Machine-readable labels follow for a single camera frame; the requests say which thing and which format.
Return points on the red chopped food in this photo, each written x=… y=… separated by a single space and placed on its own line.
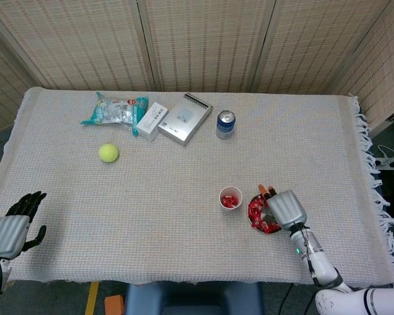
x=230 y=201

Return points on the orange block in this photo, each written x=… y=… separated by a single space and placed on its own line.
x=114 y=305

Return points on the metal bowl of red candies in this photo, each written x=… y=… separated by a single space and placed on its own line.
x=257 y=210

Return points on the woven bamboo screen panel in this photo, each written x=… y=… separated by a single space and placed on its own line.
x=315 y=42
x=207 y=42
x=384 y=75
x=0 y=92
x=78 y=42

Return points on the silver right hand, orange fingertips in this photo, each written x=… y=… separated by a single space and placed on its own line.
x=287 y=210

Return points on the teal and silver snack bag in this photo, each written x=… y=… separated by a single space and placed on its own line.
x=115 y=110

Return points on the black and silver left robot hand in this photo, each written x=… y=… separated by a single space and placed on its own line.
x=6 y=234

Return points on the grey spiral notebook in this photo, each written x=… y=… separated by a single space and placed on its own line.
x=184 y=119

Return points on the round metal bowl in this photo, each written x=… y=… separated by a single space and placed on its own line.
x=265 y=216

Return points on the blue drink can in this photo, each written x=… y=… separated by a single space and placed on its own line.
x=225 y=126

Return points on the white paper cup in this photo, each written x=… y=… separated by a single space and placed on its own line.
x=231 y=190

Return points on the beige woven fringed tablecloth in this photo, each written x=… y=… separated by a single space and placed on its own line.
x=184 y=170

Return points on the small white cardboard box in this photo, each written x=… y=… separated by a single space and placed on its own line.
x=151 y=123

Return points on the white and silver right robot arm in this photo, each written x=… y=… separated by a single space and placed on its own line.
x=325 y=272

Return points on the yellow tennis ball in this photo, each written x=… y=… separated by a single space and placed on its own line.
x=109 y=153

